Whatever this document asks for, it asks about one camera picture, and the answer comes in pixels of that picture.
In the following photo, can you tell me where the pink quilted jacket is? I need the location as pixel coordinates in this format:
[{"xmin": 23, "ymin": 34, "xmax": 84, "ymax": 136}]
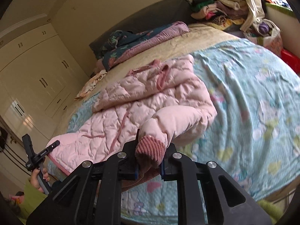
[{"xmin": 49, "ymin": 55, "xmax": 217, "ymax": 191}]

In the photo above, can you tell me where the bag of clothes on floor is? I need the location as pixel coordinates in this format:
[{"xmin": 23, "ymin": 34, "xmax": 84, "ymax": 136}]
[{"xmin": 244, "ymin": 19, "xmax": 283, "ymax": 57}]

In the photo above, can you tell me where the pile of assorted clothes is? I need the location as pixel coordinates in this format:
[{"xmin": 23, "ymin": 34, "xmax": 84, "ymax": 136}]
[{"xmin": 191, "ymin": 0, "xmax": 249, "ymax": 31}]

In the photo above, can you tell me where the person's left hand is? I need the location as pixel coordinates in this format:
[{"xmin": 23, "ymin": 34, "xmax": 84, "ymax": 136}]
[{"xmin": 30, "ymin": 168, "xmax": 50, "ymax": 193}]

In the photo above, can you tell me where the cream built-in wardrobe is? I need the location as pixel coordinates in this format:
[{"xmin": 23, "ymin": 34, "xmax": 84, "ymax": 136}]
[{"xmin": 0, "ymin": 22, "xmax": 90, "ymax": 181}]

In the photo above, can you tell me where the small peach white garment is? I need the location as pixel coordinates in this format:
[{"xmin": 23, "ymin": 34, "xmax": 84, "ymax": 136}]
[{"xmin": 74, "ymin": 70, "xmax": 107, "ymax": 101}]

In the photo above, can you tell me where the light blue cartoon blanket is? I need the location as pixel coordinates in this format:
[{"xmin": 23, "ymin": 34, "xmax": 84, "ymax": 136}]
[{"xmin": 45, "ymin": 38, "xmax": 300, "ymax": 224}]

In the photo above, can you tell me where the teal floral pink comforter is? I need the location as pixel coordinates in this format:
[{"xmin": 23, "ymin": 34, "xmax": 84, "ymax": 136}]
[{"xmin": 92, "ymin": 21, "xmax": 190, "ymax": 71}]

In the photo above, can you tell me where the beige bed sheet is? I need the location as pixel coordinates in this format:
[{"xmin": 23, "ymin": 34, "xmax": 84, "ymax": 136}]
[{"xmin": 52, "ymin": 23, "xmax": 239, "ymax": 137}]

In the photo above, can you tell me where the dark grey headboard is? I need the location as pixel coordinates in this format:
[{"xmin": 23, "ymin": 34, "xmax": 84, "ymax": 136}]
[{"xmin": 89, "ymin": 0, "xmax": 193, "ymax": 59}]

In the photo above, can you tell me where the red box on floor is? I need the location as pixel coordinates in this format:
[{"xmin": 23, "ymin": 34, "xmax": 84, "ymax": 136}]
[{"xmin": 281, "ymin": 49, "xmax": 300, "ymax": 74}]

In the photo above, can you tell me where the cream window curtain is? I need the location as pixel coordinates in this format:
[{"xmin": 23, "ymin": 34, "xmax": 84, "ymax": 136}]
[{"xmin": 241, "ymin": 0, "xmax": 265, "ymax": 32}]

